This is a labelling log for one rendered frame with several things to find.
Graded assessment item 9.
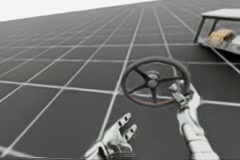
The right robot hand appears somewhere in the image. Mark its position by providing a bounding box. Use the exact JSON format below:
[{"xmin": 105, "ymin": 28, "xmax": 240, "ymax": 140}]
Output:
[{"xmin": 168, "ymin": 79, "xmax": 202, "ymax": 114}]

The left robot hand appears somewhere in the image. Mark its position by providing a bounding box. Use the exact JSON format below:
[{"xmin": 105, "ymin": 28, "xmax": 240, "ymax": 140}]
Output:
[{"xmin": 100, "ymin": 112, "xmax": 139, "ymax": 155}]

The dark steering wheel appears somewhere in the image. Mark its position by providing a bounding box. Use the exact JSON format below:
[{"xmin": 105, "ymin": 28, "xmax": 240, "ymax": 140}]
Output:
[{"xmin": 120, "ymin": 55, "xmax": 192, "ymax": 108}]

